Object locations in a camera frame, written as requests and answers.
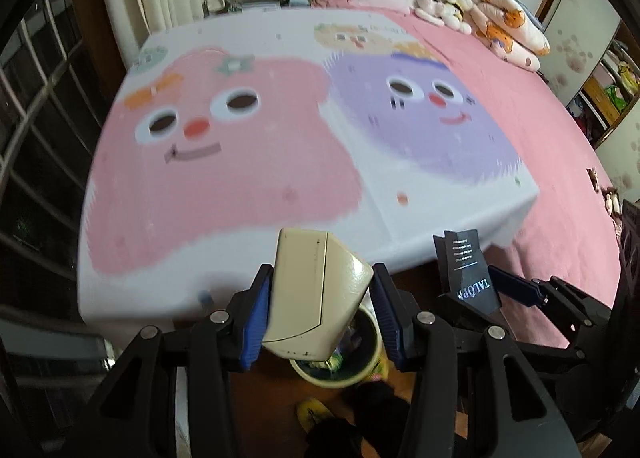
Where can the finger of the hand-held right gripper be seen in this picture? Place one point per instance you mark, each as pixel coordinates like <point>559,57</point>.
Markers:
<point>457,310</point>
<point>515,285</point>

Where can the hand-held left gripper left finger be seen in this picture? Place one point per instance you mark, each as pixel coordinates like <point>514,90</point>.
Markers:
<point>255,318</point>

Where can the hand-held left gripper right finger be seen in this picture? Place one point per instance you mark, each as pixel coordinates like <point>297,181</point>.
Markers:
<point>387,323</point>

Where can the blue trash bin cream rim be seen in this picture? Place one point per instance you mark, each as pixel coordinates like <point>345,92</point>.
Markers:
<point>365,333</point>

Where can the black box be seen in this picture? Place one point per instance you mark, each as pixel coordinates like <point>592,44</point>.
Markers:
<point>467,268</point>

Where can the beige box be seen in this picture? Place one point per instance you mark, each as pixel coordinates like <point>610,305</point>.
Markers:
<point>305,288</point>

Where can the person's black pants legs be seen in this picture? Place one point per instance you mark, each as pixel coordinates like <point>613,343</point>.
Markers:
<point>370,418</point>

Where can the pink bed sheet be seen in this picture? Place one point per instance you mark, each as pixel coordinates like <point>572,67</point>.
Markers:
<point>550,163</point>

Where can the small pale plush toy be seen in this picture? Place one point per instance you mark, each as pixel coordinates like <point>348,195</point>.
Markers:
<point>612,200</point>

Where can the cartoon monster printed tablecloth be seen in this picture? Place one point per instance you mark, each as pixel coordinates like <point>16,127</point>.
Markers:
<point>250,188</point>

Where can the small brown figurine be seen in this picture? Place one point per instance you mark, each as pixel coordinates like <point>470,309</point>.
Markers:
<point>593,181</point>

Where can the wooden shelf unit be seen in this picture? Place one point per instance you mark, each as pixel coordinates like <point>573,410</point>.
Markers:
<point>600,98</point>

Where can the rolled bear print blanket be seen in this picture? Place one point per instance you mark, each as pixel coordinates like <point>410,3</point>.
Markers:
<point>515,33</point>

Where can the white paw print wardrobe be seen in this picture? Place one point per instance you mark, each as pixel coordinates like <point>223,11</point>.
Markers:
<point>575,28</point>

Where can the white yellow plush toy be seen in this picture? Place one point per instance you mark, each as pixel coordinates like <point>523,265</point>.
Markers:
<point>455,8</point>

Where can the metal window grille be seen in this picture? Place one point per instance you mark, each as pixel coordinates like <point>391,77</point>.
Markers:
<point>45,113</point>

